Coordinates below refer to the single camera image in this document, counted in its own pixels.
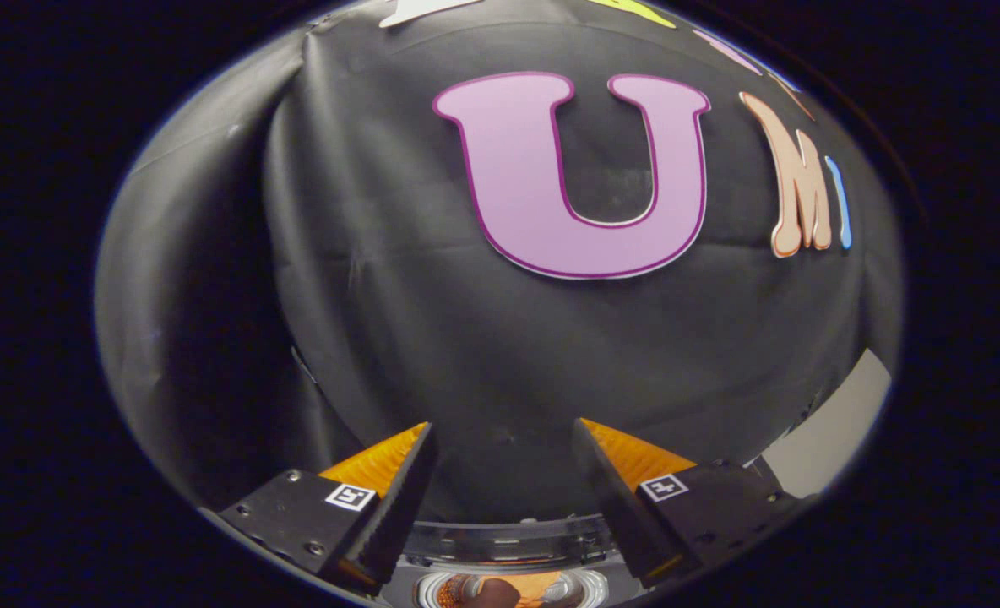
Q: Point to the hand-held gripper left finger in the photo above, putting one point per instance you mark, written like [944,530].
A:
[399,507]

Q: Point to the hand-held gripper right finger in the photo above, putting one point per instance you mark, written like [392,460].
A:
[614,502]

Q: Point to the yellow polo shirt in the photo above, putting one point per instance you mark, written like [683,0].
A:
[542,584]

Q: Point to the grey washing machine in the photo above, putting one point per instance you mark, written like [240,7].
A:
[508,540]

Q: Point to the black backdrop cloth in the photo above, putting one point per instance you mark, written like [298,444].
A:
[466,363]

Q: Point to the grey cabinet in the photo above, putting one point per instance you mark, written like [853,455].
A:
[829,431]

